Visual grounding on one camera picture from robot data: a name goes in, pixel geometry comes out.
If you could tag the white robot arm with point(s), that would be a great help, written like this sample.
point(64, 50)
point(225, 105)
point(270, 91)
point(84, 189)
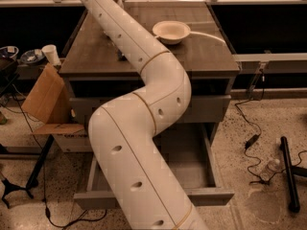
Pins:
point(121, 131)

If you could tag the closed grey top drawer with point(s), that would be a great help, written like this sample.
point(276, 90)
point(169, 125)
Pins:
point(202, 109)

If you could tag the open grey middle drawer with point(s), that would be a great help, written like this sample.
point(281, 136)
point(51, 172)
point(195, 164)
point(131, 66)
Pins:
point(187, 150)

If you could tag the grey drawer cabinet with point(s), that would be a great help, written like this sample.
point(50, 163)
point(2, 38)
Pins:
point(92, 69)

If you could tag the white paper bowl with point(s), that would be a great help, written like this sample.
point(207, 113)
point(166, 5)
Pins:
point(171, 32)

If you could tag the brown cardboard box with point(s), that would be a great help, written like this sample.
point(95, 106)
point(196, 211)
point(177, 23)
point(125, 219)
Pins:
point(48, 101)

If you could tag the white paper cup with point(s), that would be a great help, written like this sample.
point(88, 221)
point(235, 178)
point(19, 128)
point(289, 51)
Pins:
point(51, 53)

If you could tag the blue bowl near cup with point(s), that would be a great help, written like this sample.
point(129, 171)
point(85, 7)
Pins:
point(32, 57)

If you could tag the clear plastic water bottle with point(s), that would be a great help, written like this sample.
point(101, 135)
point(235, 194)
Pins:
point(270, 169)

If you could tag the black stand leg left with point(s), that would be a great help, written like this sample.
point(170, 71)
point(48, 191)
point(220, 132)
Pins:
point(32, 181)

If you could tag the black stand leg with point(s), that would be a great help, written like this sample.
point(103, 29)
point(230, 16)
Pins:
point(32, 181)
point(291, 172)

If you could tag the black stand leg right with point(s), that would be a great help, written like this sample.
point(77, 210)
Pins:
point(291, 172)

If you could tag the blue bowl far left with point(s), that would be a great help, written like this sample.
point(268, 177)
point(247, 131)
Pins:
point(9, 52)

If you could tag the black tripod foot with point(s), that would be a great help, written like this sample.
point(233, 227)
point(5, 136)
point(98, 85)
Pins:
point(9, 188)

